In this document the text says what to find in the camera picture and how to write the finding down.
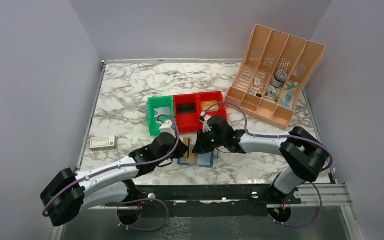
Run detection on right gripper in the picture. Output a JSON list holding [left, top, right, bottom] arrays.
[[192, 127, 226, 154]]

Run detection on blue leather card holder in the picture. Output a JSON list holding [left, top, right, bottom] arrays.
[[177, 149, 219, 168]]

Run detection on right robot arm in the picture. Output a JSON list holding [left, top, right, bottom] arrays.
[[192, 115, 330, 204]]

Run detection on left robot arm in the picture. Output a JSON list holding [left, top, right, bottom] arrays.
[[40, 132, 189, 227]]

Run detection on silver card in bin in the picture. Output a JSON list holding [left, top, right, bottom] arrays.
[[153, 106, 172, 118]]

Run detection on black card in bin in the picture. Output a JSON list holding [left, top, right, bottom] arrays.
[[176, 103, 197, 115]]

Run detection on middle red plastic bin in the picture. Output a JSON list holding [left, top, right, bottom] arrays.
[[173, 93, 202, 134]]

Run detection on red plastic bin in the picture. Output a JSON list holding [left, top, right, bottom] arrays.
[[173, 93, 202, 134], [196, 91, 227, 120]]

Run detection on green plastic bin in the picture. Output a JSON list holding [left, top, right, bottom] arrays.
[[147, 95, 175, 136]]

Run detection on right red plastic bin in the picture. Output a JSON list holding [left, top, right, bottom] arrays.
[[196, 91, 227, 120]]

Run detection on small white red box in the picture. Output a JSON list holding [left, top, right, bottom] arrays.
[[89, 135, 117, 151]]

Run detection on small items in organizer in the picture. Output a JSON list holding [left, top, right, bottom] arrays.
[[248, 77, 278, 102]]

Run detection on peach desk organizer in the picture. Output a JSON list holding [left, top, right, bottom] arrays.
[[225, 24, 325, 130]]

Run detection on light blue packet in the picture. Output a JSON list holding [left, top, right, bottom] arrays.
[[279, 90, 295, 109]]

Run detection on round grey jar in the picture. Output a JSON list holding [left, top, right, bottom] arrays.
[[270, 69, 288, 88]]

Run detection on green tipped tube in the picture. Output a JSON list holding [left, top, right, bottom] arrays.
[[284, 82, 299, 90]]

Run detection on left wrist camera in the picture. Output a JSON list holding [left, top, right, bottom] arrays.
[[158, 120, 177, 137]]

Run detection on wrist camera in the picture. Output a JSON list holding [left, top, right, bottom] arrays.
[[198, 112, 212, 133], [158, 120, 177, 137]]

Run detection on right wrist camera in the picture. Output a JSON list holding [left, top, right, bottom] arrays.
[[198, 112, 212, 133]]

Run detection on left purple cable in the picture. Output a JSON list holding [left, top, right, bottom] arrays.
[[42, 114, 181, 218]]

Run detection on purple cable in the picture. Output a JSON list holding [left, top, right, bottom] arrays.
[[198, 101, 334, 171], [42, 114, 181, 218]]

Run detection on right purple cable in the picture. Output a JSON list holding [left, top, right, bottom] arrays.
[[198, 101, 334, 171]]

